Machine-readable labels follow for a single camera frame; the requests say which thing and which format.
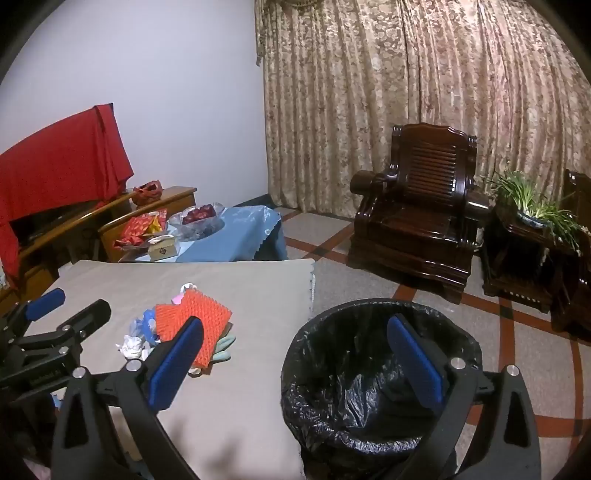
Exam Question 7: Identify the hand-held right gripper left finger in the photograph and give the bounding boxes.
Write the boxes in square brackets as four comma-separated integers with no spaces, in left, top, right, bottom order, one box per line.
[51,316,206,480]

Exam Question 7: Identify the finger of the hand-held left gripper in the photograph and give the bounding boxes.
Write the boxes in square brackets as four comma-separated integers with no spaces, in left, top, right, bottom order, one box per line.
[0,288,66,344]
[14,299,112,365]

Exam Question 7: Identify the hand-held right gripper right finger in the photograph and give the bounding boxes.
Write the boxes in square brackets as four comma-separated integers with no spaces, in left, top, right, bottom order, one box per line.
[387,315,542,480]

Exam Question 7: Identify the green rubber glove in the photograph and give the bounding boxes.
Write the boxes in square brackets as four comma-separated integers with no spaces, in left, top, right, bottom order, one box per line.
[210,335,237,363]

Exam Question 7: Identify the orange foam net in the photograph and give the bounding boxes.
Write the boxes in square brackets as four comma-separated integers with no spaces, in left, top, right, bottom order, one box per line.
[154,288,233,367]

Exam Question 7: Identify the black bag-lined trash bin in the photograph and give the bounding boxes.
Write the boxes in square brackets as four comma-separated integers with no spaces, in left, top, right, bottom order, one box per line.
[280,299,483,467]

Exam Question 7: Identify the white crumpled tissue ball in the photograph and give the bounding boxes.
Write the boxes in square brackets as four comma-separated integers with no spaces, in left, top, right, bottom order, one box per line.
[115,336,148,361]

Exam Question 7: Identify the blue plastic shoe covers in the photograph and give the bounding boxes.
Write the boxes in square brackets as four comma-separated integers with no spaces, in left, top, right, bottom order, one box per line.
[129,309,160,344]

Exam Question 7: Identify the beige tissue box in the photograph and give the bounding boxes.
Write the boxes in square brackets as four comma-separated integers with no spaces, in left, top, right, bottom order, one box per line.
[147,234,180,263]

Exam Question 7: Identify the red patterned snack packets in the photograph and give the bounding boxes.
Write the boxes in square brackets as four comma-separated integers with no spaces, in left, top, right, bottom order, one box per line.
[115,210,169,252]

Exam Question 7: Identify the red cloth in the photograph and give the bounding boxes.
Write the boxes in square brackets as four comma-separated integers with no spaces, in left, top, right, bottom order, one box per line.
[0,104,134,289]

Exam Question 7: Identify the red plastic bag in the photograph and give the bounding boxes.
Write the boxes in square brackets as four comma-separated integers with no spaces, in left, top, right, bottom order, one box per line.
[133,180,163,206]

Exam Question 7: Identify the clear glass bowl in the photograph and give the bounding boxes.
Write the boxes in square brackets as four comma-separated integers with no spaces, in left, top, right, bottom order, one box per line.
[168,202,226,241]

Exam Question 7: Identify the dark wooden side table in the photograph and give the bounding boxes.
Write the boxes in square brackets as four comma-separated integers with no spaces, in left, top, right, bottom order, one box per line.
[480,203,573,315]

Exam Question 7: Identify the dark wooden armchair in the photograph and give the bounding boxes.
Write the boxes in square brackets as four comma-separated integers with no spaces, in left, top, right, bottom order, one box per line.
[347,124,491,304]
[551,168,591,340]

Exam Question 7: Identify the blue tablecloth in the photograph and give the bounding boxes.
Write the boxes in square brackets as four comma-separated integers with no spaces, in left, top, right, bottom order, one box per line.
[120,205,288,264]

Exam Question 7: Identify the wooden television cabinet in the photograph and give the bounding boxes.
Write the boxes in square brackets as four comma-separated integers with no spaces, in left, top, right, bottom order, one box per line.
[0,186,198,301]

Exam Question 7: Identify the potted green plant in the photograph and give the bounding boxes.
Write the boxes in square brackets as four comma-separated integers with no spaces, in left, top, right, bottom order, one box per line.
[482,170,583,252]

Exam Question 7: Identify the beige patterned curtain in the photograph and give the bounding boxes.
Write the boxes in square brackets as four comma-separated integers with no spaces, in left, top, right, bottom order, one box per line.
[254,0,591,222]

